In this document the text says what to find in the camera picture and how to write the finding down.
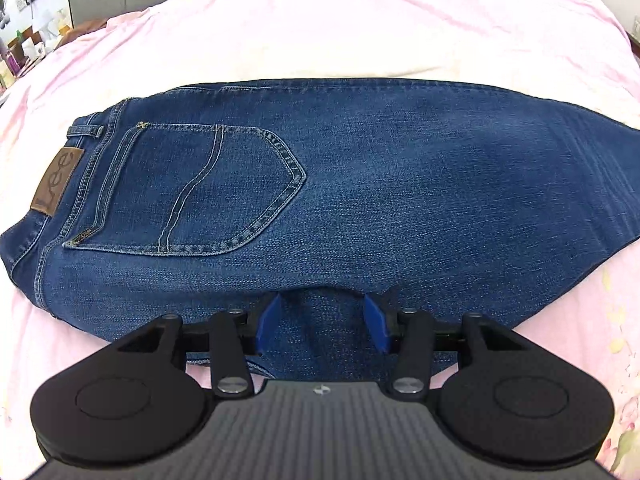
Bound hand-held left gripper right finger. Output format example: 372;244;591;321
362;286;527;398

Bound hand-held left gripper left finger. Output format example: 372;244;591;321
112;292;284;399

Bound blue denim pants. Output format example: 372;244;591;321
0;77;640;382

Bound pink floral blanket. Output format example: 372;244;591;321
0;0;640;461

